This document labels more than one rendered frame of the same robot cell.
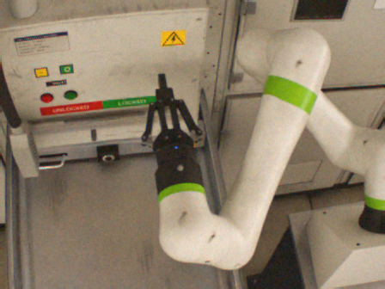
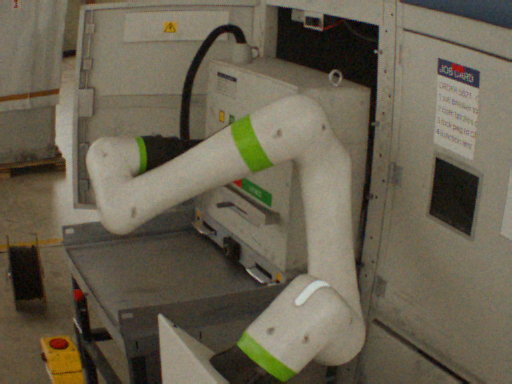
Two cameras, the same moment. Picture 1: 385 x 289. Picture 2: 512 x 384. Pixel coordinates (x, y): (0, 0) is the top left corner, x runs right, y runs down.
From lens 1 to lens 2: 1.69 m
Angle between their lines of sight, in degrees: 62
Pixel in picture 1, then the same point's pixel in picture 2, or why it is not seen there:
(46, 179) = (192, 242)
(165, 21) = (276, 92)
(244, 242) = (114, 193)
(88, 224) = (160, 263)
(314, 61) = (276, 106)
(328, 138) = not seen: hidden behind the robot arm
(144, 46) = not seen: hidden behind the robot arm
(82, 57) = (239, 111)
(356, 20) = (484, 247)
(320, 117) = (315, 252)
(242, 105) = (379, 339)
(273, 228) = not seen: outside the picture
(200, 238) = (97, 145)
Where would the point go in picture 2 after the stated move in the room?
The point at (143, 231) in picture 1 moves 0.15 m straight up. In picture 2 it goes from (168, 286) to (167, 234)
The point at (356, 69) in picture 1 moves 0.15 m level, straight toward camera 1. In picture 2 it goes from (481, 348) to (425, 348)
